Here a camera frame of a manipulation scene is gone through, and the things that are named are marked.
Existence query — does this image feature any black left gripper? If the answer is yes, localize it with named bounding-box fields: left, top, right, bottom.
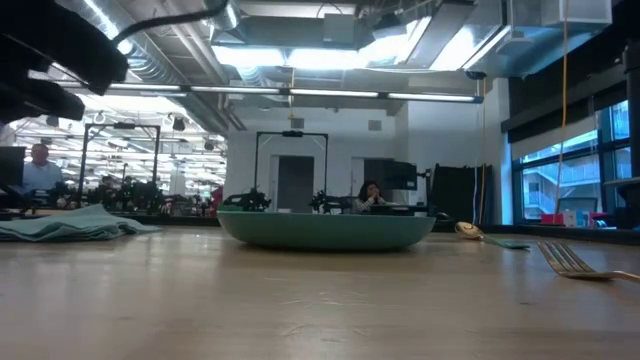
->
left=0, top=0, right=130, bottom=124

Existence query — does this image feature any gold spoon with green handle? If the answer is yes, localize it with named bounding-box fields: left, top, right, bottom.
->
left=453, top=221, right=532, bottom=251

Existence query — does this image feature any gold metal fork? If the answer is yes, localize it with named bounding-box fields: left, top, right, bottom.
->
left=537, top=241, right=640, bottom=284

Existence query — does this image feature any black monitor on arm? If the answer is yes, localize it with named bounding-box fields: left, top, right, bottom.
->
left=363, top=158, right=419, bottom=192

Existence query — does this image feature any person in light shirt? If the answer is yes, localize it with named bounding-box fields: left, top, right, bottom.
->
left=21, top=143, right=66, bottom=195

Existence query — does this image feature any black computer monitor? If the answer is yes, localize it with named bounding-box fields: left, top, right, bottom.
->
left=0, top=146, right=27, bottom=188

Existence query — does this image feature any green folded cloth napkin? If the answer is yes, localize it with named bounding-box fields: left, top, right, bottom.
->
left=0, top=203, right=162, bottom=243

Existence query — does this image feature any grey door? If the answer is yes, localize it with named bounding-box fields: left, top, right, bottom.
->
left=276, top=155, right=316, bottom=214

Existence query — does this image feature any long ceiling light bar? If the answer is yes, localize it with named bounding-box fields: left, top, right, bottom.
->
left=106, top=83, right=485, bottom=105

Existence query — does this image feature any green round plate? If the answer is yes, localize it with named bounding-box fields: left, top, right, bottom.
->
left=216, top=210, right=437, bottom=252

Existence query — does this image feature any seated person at desk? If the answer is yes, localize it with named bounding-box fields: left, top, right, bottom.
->
left=352, top=180, right=388, bottom=215

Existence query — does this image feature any black standing panel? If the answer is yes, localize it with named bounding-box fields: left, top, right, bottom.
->
left=430, top=163, right=494, bottom=226

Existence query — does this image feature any tall black metal frame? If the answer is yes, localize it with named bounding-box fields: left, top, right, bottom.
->
left=77, top=122, right=162, bottom=207

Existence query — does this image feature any silver ventilation duct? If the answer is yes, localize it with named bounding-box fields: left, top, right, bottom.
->
left=55, top=0, right=241, bottom=134

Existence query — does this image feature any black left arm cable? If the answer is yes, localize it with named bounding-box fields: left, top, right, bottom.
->
left=111, top=0, right=231, bottom=46

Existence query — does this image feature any black frame with camera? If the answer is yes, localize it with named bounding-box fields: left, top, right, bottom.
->
left=254, top=130, right=330, bottom=202

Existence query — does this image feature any short yellow hanging cord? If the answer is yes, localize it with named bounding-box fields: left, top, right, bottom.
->
left=477, top=77, right=488, bottom=225

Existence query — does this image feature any long yellow hanging cord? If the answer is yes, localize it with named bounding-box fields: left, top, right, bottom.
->
left=551, top=0, right=572, bottom=224

